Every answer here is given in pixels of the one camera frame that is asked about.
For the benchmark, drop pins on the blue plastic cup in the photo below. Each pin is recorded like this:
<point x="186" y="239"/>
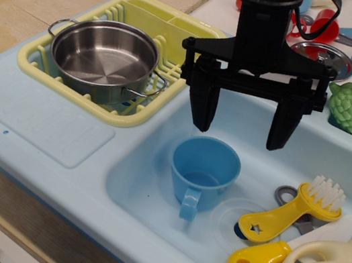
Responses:
<point x="203" y="171"/>

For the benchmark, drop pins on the light blue toy sink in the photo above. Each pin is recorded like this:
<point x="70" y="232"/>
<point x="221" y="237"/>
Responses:
<point x="110" y="175"/>

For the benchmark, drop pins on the steel pot lid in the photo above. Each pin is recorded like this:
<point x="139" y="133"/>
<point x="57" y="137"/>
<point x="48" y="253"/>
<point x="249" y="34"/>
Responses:
<point x="323" y="53"/>

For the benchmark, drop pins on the yellow dish rack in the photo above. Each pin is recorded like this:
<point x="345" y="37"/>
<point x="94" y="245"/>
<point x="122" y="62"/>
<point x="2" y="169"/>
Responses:
<point x="167" y="27"/>

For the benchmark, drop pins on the yellow handled toy knife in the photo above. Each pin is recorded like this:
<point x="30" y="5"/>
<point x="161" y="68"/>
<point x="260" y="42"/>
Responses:
<point x="276" y="252"/>

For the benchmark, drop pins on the stainless steel pot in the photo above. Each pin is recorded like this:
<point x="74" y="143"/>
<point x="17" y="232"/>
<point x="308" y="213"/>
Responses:
<point x="110" y="61"/>

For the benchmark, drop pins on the yellow dish brush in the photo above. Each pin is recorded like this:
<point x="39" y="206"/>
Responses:
<point x="322" y="198"/>

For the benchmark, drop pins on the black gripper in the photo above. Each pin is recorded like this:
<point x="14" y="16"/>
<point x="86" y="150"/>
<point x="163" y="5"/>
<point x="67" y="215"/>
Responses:
<point x="259" y="62"/>

